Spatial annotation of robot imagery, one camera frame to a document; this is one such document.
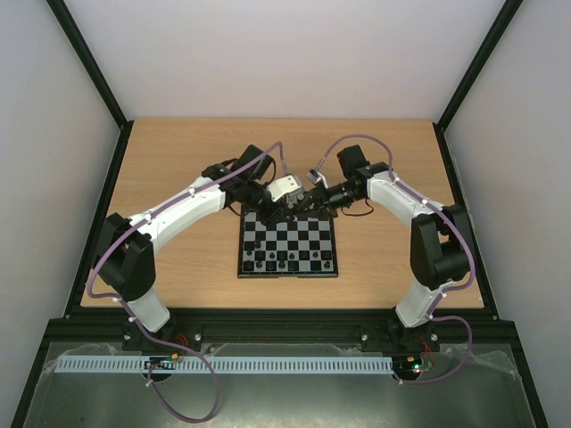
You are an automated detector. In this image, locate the black white chess board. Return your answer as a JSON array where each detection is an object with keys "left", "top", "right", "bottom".
[{"left": 237, "top": 208, "right": 338, "bottom": 279}]

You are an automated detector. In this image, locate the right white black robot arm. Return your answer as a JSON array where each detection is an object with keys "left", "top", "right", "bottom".
[{"left": 308, "top": 145, "right": 476, "bottom": 350}]

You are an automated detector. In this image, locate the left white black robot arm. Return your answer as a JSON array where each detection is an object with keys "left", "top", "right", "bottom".
[{"left": 86, "top": 145, "right": 281, "bottom": 333}]

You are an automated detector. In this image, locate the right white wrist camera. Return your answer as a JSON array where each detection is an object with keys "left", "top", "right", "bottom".
[{"left": 307, "top": 169, "right": 329, "bottom": 189}]

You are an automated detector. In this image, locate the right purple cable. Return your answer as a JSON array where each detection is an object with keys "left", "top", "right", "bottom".
[{"left": 307, "top": 132, "right": 476, "bottom": 386}]

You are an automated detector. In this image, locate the purple cable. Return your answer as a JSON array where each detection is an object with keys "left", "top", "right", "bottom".
[
  {"left": 86, "top": 141, "right": 291, "bottom": 422},
  {"left": 307, "top": 132, "right": 476, "bottom": 386}
]

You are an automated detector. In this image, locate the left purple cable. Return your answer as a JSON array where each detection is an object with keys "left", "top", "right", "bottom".
[{"left": 86, "top": 141, "right": 291, "bottom": 422}]

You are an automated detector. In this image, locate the light blue slotted cable duct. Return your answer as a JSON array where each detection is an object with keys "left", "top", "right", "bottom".
[{"left": 54, "top": 355, "right": 393, "bottom": 375}]

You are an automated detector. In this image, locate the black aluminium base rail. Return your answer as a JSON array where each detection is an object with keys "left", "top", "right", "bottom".
[{"left": 41, "top": 309, "right": 521, "bottom": 354}]

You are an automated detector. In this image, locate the right black frame post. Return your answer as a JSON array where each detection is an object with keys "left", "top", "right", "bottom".
[{"left": 434, "top": 0, "right": 525, "bottom": 130}]

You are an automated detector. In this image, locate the black frame post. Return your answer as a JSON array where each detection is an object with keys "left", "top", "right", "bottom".
[
  {"left": 434, "top": 0, "right": 525, "bottom": 130},
  {"left": 46, "top": 0, "right": 133, "bottom": 130}
]

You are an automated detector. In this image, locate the left black frame post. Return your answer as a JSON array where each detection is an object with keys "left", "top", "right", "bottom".
[{"left": 46, "top": 0, "right": 133, "bottom": 130}]

